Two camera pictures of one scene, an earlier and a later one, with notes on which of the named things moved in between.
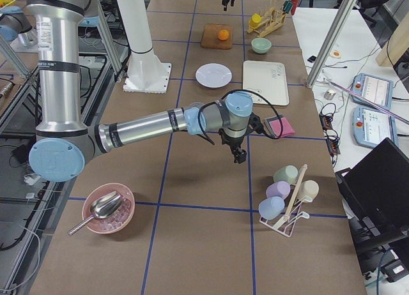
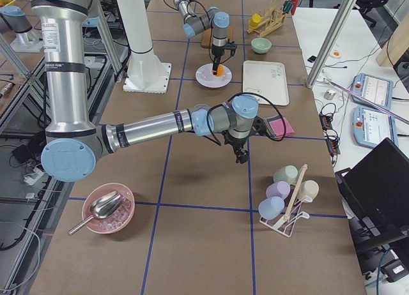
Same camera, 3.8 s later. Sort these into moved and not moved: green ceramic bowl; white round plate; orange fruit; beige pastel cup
Moved: orange fruit
Not moved: beige pastel cup; green ceramic bowl; white round plate
